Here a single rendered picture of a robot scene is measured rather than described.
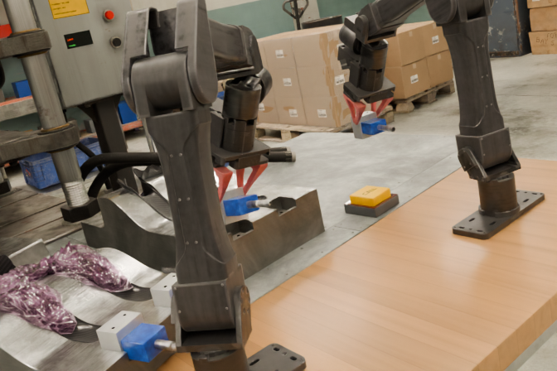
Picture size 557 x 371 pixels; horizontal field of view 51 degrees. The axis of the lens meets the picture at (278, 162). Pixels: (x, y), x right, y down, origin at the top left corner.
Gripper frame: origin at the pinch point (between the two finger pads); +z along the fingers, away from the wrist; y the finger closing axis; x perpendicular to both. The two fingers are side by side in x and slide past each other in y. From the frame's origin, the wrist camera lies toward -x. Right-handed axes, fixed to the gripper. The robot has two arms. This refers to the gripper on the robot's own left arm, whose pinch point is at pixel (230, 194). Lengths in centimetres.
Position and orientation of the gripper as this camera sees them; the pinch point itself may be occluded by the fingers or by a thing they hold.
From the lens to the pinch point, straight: 100.5
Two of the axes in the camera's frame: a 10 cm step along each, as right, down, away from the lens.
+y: -7.3, 1.8, -6.5
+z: -1.4, 9.0, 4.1
